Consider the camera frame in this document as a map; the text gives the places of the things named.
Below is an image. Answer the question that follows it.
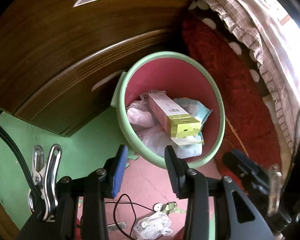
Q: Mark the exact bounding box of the floral ruffled bed sheet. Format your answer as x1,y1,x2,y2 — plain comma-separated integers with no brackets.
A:
197,0,300,153

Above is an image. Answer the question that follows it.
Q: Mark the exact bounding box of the metal spring clip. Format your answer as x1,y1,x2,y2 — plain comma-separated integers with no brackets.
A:
27,144,63,222
268,164,282,215

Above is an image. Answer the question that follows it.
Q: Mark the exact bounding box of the long white green carton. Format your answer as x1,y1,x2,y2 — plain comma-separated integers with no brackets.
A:
147,92,204,145

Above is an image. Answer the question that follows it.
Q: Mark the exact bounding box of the thin power cable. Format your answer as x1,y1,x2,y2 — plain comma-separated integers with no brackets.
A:
114,194,165,240

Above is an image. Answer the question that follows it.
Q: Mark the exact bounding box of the brown wooden furniture panel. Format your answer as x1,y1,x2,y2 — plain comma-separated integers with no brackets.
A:
0,180,20,240

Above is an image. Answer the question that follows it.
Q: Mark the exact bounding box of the clear plastic bag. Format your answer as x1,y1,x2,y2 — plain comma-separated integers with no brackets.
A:
127,94,157,128

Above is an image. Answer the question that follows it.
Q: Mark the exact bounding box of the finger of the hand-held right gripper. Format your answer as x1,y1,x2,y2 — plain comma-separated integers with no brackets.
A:
222,152,248,178
234,150,265,178

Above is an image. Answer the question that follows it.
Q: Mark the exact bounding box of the green folded paper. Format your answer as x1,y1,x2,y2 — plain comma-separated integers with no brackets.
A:
164,201,188,214

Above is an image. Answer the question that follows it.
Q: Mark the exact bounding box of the crumpled white plastic bag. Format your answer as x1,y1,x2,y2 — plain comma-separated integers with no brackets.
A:
134,211,173,240

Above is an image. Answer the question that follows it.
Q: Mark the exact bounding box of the red bucket with green rim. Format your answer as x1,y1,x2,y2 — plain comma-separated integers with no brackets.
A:
111,52,226,169

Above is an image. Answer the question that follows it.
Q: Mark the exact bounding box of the pink foam floor mat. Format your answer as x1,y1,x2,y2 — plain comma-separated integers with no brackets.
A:
75,155,223,240

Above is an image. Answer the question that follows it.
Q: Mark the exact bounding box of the black braided cable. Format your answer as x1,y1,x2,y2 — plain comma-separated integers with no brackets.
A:
0,119,38,200

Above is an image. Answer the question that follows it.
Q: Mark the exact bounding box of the brown polka dot cloth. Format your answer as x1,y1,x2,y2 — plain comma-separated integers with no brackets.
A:
189,0,270,98

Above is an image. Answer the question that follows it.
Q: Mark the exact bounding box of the teal wet wipes packet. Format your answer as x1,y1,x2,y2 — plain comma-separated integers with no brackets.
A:
174,97,213,130

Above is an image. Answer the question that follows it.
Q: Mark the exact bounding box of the brown wooden drawer cabinet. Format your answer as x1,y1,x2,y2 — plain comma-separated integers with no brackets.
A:
0,0,205,137

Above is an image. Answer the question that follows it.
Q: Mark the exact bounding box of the silver foil sachet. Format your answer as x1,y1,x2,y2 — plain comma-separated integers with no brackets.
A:
107,221,127,232

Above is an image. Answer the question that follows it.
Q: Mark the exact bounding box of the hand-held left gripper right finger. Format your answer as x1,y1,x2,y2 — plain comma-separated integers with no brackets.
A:
164,145,274,240

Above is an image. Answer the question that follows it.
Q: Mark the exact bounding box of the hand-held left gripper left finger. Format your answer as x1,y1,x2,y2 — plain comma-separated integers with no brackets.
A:
16,144,128,240

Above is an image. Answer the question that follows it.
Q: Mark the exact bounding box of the green foam floor mat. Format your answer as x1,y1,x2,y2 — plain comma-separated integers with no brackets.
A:
0,107,140,230

